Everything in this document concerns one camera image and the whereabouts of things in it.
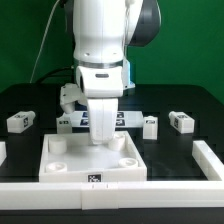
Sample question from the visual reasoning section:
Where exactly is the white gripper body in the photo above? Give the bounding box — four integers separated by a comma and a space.
76, 66, 123, 144

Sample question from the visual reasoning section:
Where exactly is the white square tabletop part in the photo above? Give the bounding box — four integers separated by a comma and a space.
39, 131, 147, 183

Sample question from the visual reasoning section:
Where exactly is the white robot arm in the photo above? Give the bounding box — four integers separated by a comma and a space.
60, 0, 161, 144

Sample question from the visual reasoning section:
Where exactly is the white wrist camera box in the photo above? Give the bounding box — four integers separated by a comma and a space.
60, 83, 87, 114

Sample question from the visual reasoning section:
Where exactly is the black cable bundle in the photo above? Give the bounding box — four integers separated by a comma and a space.
35, 66, 76, 84

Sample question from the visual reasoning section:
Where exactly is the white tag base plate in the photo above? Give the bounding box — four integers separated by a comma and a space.
63, 111, 144, 128

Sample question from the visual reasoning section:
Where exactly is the white cable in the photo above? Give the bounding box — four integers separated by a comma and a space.
29, 0, 62, 84

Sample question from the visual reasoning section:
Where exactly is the white front fence wall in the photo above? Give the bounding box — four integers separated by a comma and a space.
0, 181, 224, 210

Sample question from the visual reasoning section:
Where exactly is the white fence wall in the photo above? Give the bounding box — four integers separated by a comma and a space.
0, 141, 7, 166
0, 181, 224, 210
192, 140, 224, 181

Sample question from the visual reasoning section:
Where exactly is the white left fence wall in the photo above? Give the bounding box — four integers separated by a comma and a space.
0, 141, 7, 166

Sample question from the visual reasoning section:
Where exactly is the white right fence wall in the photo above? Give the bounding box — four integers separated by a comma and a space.
192, 140, 224, 181

